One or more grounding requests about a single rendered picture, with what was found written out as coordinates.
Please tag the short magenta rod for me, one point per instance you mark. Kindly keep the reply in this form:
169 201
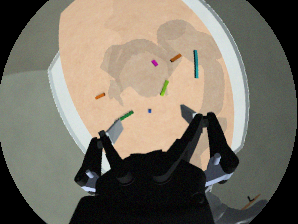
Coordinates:
154 62

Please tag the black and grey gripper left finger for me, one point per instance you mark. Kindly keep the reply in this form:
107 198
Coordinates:
86 176

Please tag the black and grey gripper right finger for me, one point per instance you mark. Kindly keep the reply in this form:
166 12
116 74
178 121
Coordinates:
223 161

